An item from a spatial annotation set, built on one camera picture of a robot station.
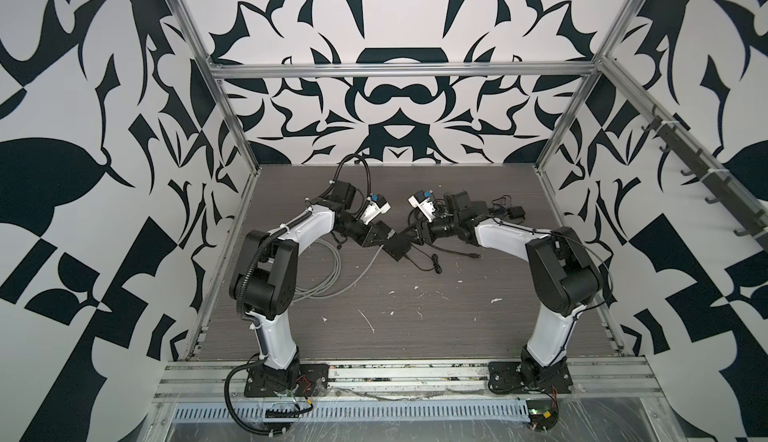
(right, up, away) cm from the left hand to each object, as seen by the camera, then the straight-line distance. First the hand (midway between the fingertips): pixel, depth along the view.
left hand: (386, 236), depth 89 cm
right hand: (+5, +1, 0) cm, 6 cm away
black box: (+4, -5, +13) cm, 14 cm away
